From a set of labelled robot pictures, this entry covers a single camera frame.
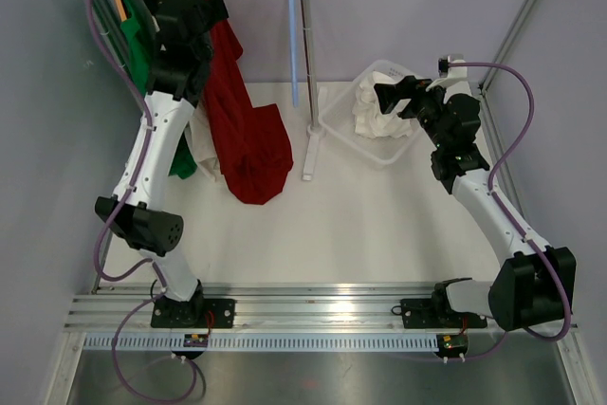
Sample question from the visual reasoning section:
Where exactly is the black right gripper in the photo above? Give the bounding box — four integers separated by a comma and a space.
375, 77, 452, 151

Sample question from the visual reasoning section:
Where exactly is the white printed t shirt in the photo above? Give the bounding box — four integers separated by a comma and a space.
352, 71, 414, 139

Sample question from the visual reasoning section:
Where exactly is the light blue plastic hanger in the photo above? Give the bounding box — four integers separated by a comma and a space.
288, 0, 300, 108

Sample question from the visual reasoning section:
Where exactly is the red t shirt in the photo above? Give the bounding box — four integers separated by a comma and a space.
201, 19, 293, 205

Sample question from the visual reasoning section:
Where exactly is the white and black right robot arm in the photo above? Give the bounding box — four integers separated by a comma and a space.
374, 76, 577, 341

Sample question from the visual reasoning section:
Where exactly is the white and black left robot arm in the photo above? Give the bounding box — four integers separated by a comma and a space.
95, 0, 233, 329

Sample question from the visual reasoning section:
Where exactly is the beige t shirt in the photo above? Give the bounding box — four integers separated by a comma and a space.
137, 0, 224, 183

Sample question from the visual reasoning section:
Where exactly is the green t shirt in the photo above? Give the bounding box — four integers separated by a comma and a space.
120, 0, 196, 179

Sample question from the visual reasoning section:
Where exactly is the white plastic basket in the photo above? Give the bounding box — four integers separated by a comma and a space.
319, 60, 421, 168

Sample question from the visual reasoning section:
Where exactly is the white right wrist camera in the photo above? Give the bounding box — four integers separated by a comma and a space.
426, 54, 468, 92

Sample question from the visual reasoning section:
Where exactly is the aluminium corner post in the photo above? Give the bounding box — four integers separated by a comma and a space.
492, 0, 540, 64

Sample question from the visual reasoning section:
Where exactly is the aluminium frame rail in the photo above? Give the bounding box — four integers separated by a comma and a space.
64, 281, 580, 334

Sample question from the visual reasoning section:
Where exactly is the white slotted cable duct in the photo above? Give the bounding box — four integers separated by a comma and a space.
83, 333, 438, 353

